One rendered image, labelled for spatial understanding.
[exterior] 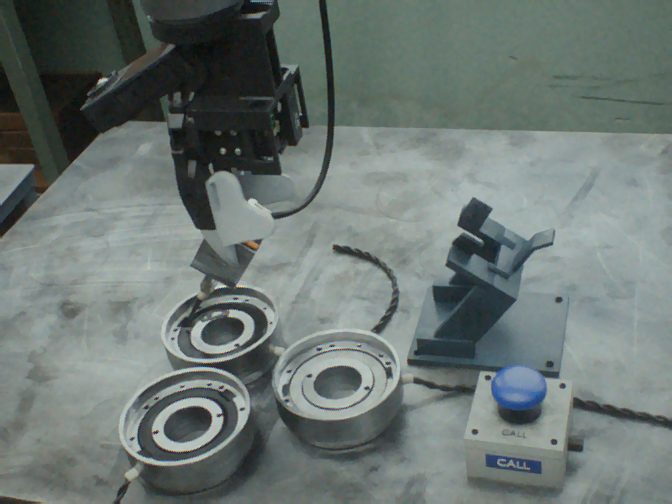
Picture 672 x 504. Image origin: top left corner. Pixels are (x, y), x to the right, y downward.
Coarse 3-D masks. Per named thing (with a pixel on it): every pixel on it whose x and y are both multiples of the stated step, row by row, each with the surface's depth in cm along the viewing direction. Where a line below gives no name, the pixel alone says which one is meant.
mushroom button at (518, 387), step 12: (504, 372) 69; (516, 372) 68; (528, 372) 68; (492, 384) 68; (504, 384) 68; (516, 384) 67; (528, 384) 67; (540, 384) 67; (492, 396) 68; (504, 396) 67; (516, 396) 67; (528, 396) 66; (540, 396) 67; (516, 408) 67; (528, 408) 67
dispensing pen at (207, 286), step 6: (252, 204) 73; (258, 204) 74; (264, 210) 74; (270, 210) 74; (258, 240) 76; (258, 246) 76; (204, 276) 80; (204, 282) 80; (210, 282) 79; (216, 282) 80; (204, 288) 80; (210, 288) 80; (198, 294) 81; (204, 294) 81; (198, 300) 82; (198, 306) 82; (192, 312) 83; (186, 324) 84
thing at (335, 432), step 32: (288, 352) 79; (320, 352) 80; (384, 352) 79; (288, 384) 77; (320, 384) 78; (352, 384) 79; (288, 416) 74; (320, 416) 72; (352, 416) 72; (384, 416) 74
